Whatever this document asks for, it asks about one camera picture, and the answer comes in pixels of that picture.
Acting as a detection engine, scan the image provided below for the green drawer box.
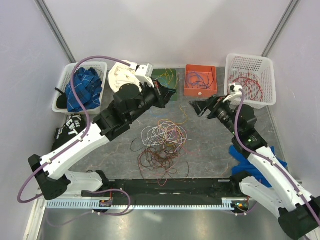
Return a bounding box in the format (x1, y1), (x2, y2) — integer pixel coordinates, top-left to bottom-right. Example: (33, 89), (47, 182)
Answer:
(151, 68), (178, 102)

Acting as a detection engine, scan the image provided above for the blue wire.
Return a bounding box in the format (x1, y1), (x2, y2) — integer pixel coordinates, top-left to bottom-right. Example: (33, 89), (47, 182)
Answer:
(189, 66), (216, 90)
(186, 70), (213, 90)

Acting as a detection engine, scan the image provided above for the light blue cable duct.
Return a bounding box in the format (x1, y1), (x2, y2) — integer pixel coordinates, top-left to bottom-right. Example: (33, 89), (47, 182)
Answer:
(46, 198), (235, 211)

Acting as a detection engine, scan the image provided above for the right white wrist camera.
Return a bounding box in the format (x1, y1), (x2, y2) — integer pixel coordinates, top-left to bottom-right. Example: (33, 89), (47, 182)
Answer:
(222, 83), (243, 103)

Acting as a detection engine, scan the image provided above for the yellow wire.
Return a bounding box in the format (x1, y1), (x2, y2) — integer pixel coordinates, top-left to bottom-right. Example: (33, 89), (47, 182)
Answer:
(157, 67), (180, 88)

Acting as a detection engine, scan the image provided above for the orange drawer box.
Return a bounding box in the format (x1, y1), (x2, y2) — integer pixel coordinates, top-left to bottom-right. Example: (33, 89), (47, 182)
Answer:
(183, 64), (218, 98)

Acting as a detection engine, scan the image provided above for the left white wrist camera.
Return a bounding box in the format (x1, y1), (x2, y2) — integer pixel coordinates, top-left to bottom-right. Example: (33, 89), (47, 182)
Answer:
(129, 62), (155, 88)

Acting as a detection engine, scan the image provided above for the black printed t-shirt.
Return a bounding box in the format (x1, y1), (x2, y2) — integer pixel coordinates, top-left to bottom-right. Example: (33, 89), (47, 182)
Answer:
(51, 114), (86, 151)

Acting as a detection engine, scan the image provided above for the blue plaid cloth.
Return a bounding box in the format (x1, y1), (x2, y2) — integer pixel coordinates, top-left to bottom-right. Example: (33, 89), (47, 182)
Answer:
(65, 67), (103, 113)

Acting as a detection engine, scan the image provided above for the black cloth in basket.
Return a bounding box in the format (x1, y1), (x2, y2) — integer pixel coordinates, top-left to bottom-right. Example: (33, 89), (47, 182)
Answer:
(54, 87), (68, 111)

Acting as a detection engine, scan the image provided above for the multicolour wire pile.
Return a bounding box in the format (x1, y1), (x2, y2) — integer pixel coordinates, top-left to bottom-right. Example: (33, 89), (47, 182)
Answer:
(129, 104), (193, 187)

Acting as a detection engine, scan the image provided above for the red wire in basket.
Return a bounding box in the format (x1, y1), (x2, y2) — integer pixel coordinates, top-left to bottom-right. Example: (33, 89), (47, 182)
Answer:
(226, 56), (264, 103)

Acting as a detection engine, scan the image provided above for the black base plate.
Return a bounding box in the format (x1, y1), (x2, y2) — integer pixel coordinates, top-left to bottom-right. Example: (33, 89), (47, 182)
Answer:
(96, 178), (247, 199)

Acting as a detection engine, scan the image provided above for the right white plastic basket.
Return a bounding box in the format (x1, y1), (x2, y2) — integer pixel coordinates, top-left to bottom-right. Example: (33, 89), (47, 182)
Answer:
(224, 53), (277, 109)

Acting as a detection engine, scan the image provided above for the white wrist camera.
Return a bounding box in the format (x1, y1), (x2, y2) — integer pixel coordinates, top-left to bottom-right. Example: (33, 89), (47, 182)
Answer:
(129, 62), (155, 88)
(222, 83), (243, 103)

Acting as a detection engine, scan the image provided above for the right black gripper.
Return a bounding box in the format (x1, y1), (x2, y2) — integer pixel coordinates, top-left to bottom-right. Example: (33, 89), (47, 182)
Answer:
(188, 94), (240, 136)

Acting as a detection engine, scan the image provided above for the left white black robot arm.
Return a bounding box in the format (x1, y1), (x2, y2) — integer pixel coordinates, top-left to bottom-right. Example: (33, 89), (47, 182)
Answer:
(28, 80), (177, 201)

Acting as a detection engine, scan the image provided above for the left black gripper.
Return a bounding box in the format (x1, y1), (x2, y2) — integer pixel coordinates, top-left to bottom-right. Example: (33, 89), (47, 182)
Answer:
(128, 78), (177, 123)

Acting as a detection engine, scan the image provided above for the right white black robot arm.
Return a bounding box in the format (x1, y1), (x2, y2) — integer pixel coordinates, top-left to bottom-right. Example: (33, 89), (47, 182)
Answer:
(190, 95), (320, 240)

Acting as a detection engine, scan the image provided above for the cream white cloth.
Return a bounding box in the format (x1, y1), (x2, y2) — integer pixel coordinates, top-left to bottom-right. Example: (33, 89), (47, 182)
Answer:
(108, 60), (142, 93)

